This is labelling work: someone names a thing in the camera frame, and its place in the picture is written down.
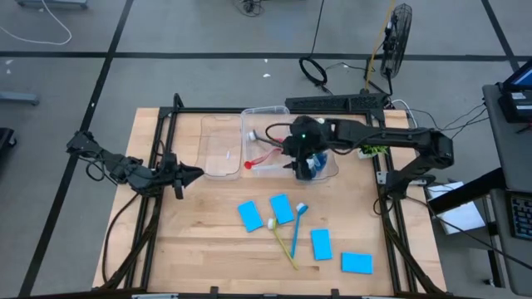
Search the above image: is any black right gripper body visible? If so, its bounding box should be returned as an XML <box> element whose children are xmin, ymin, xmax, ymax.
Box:
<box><xmin>286</xmin><ymin>115</ymin><xmax>333</xmax><ymax>161</ymax></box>

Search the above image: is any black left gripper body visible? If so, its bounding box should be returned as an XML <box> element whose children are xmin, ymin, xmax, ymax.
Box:
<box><xmin>160</xmin><ymin>153</ymin><xmax>186</xmax><ymax>200</ymax></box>

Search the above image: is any blue dish brush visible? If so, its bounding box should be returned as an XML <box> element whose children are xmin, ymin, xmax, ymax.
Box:
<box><xmin>289</xmin><ymin>202</ymin><xmax>309</xmax><ymax>259</ymax></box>

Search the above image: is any blue sponge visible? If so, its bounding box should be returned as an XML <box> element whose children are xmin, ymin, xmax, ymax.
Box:
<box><xmin>269</xmin><ymin>193</ymin><xmax>295</xmax><ymax>225</ymax></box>
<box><xmin>237</xmin><ymin>200</ymin><xmax>264</xmax><ymax>233</ymax></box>
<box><xmin>341</xmin><ymin>252</ymin><xmax>374</xmax><ymax>275</ymax></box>
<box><xmin>310</xmin><ymin>228</ymin><xmax>334</xmax><ymax>262</ymax></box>

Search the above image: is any red dish brush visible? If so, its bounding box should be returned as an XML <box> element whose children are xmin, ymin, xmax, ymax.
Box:
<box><xmin>244</xmin><ymin>147</ymin><xmax>284</xmax><ymax>170</ymax></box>

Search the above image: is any grey dish brush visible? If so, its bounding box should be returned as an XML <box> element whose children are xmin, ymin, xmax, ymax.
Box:
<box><xmin>246</xmin><ymin>129</ymin><xmax>288</xmax><ymax>150</ymax></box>

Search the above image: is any green dish brush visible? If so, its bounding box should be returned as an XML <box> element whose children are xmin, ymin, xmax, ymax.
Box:
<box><xmin>267</xmin><ymin>218</ymin><xmax>299</xmax><ymax>271</ymax></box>

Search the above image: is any shallow clear plastic bin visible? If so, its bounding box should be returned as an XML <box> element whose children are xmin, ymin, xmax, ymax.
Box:
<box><xmin>195</xmin><ymin>115</ymin><xmax>243</xmax><ymax>182</ymax></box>
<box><xmin>286</xmin><ymin>115</ymin><xmax>339</xmax><ymax>183</ymax></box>

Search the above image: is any black perforated box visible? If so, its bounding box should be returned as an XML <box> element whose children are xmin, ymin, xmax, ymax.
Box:
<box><xmin>284</xmin><ymin>93</ymin><xmax>390</xmax><ymax>111</ymax></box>

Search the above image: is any tall clear plastic bin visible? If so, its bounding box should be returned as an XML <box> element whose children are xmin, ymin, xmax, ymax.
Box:
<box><xmin>239</xmin><ymin>105</ymin><xmax>292</xmax><ymax>179</ymax></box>

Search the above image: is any green plant in white pot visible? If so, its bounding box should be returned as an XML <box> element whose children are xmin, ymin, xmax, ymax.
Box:
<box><xmin>359</xmin><ymin>144</ymin><xmax>390</xmax><ymax>161</ymax></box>

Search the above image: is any black floor fan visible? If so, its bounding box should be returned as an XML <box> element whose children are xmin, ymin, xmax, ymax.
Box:
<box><xmin>365</xmin><ymin>2</ymin><xmax>413</xmax><ymax>96</ymax></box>

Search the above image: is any black desk bar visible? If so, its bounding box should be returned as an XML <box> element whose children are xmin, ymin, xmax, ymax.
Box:
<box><xmin>427</xmin><ymin>168</ymin><xmax>506</xmax><ymax>213</ymax></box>

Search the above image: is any white paper sheet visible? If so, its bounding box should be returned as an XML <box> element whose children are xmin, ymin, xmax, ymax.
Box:
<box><xmin>426</xmin><ymin>180</ymin><xmax>486</xmax><ymax>236</ymax></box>

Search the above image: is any black caster object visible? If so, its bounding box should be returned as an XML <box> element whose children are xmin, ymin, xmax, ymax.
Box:
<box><xmin>0</xmin><ymin>127</ymin><xmax>17</xmax><ymax>175</ymax></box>

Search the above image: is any grey metal bar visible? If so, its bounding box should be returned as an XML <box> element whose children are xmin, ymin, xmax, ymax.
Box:
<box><xmin>0</xmin><ymin>91</ymin><xmax>41</xmax><ymax>106</ymax></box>

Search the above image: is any grey desk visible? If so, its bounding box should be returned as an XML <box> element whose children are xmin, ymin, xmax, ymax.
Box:
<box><xmin>481</xmin><ymin>82</ymin><xmax>532</xmax><ymax>297</ymax></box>

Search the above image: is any grey cart base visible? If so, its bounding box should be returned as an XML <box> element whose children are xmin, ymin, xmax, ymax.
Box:
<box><xmin>14</xmin><ymin>0</ymin><xmax>89</xmax><ymax>10</ymax></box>

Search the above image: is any laptop with blue screen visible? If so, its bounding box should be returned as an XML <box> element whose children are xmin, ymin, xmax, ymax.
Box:
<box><xmin>497</xmin><ymin>57</ymin><xmax>532</xmax><ymax>125</ymax></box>

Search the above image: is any black keyboard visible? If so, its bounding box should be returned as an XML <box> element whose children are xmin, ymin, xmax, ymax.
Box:
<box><xmin>507</xmin><ymin>191</ymin><xmax>532</xmax><ymax>242</ymax></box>

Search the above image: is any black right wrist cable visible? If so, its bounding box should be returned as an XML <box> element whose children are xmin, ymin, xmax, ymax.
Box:
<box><xmin>264</xmin><ymin>121</ymin><xmax>294</xmax><ymax>150</ymax></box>

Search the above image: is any black coiled cable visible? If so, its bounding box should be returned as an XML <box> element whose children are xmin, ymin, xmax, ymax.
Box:
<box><xmin>298</xmin><ymin>0</ymin><xmax>333</xmax><ymax>96</ymax></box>

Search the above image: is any dark cable beside table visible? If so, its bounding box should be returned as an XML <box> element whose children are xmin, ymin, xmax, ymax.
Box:
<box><xmin>101</xmin><ymin>193</ymin><xmax>140</xmax><ymax>284</ymax></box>

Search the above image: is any white cable by table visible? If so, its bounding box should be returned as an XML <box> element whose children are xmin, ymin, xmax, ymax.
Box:
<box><xmin>390</xmin><ymin>98</ymin><xmax>419</xmax><ymax>138</ymax></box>

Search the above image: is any yellow cable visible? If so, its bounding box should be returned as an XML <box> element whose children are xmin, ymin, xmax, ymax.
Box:
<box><xmin>363</xmin><ymin>0</ymin><xmax>396</xmax><ymax>92</ymax></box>

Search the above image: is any black cable bundle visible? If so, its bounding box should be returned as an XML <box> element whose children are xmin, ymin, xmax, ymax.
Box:
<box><xmin>232</xmin><ymin>0</ymin><xmax>264</xmax><ymax>17</ymax></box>

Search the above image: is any white floor cable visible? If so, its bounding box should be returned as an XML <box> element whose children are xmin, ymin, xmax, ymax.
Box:
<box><xmin>0</xmin><ymin>0</ymin><xmax>72</xmax><ymax>46</ymax></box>

